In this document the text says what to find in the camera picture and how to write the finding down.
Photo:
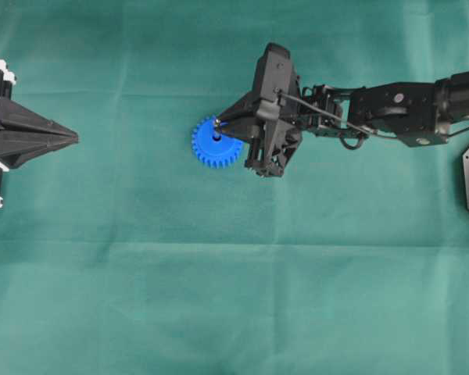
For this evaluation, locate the grey metal shaft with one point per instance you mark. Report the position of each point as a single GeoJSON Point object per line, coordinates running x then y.
{"type": "Point", "coordinates": [216, 134]}

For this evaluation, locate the blue plastic gear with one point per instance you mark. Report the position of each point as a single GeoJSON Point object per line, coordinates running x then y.
{"type": "Point", "coordinates": [212, 149]}

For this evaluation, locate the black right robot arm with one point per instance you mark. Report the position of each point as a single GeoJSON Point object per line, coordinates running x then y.
{"type": "Point", "coordinates": [415, 114]}

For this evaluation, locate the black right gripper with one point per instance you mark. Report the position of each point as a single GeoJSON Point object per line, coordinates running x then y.
{"type": "Point", "coordinates": [272, 140]}

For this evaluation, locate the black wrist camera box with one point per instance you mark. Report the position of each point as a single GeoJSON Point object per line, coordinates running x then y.
{"type": "Point", "coordinates": [275, 74]}

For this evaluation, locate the green table cloth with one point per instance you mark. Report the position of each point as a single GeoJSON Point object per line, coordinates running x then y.
{"type": "Point", "coordinates": [123, 254]}

